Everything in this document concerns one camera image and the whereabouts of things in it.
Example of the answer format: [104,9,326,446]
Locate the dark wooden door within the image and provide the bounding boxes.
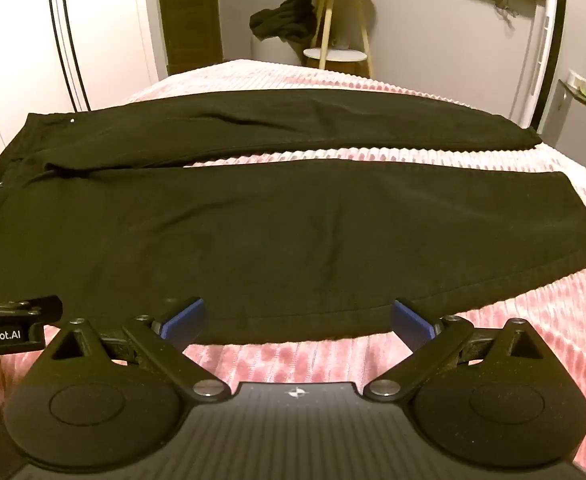
[155,0,224,79]

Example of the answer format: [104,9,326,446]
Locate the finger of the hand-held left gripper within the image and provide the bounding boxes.
[0,281,64,320]

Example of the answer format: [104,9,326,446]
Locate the white tall appliance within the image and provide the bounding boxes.
[512,0,567,134]

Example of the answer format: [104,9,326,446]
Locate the wooden side table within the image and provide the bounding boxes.
[298,0,377,79]

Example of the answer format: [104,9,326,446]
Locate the white wardrobe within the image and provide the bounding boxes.
[0,0,170,183]

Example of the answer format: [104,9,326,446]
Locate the dark cabinet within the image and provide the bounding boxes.
[542,80,586,173]

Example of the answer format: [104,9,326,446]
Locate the black pants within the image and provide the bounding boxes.
[0,87,586,348]

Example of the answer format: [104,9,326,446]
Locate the dark clothing pile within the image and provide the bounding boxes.
[249,0,320,44]

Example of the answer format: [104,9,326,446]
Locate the pink ribbed blanket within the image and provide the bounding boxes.
[0,58,586,480]

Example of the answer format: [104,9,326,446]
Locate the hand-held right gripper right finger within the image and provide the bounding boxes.
[363,297,542,404]

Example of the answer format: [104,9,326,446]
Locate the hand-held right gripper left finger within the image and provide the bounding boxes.
[48,297,230,404]

